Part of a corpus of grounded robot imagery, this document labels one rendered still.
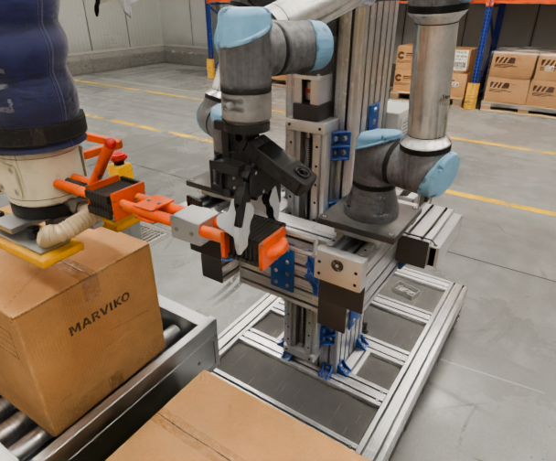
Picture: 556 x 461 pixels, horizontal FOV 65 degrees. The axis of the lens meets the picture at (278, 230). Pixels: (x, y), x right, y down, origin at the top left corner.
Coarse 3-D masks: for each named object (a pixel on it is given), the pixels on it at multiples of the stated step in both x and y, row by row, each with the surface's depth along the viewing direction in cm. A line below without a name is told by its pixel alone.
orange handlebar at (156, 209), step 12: (120, 144) 123; (84, 156) 115; (60, 180) 97; (84, 180) 98; (72, 192) 94; (120, 204) 87; (132, 204) 86; (144, 204) 85; (156, 204) 85; (168, 204) 86; (144, 216) 84; (156, 216) 82; (168, 216) 81; (204, 228) 77; (216, 228) 81; (216, 240) 76; (276, 252) 71
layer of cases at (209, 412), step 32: (192, 384) 132; (224, 384) 132; (160, 416) 122; (192, 416) 122; (224, 416) 122; (256, 416) 122; (288, 416) 122; (128, 448) 113; (160, 448) 113; (192, 448) 113; (224, 448) 113; (256, 448) 113; (288, 448) 113; (320, 448) 113
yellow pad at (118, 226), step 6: (132, 216) 108; (108, 222) 106; (114, 222) 105; (120, 222) 105; (126, 222) 106; (132, 222) 108; (108, 228) 106; (114, 228) 105; (120, 228) 105; (126, 228) 107
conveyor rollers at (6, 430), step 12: (168, 336) 151; (0, 408) 125; (12, 408) 127; (12, 420) 120; (24, 420) 122; (0, 432) 117; (12, 432) 119; (36, 432) 117; (24, 444) 114; (36, 444) 116; (24, 456) 113
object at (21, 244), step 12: (0, 216) 103; (36, 228) 96; (0, 240) 97; (12, 240) 96; (24, 240) 96; (36, 240) 97; (72, 240) 98; (12, 252) 95; (24, 252) 93; (36, 252) 92; (48, 252) 93; (60, 252) 93; (72, 252) 95; (36, 264) 91; (48, 264) 91
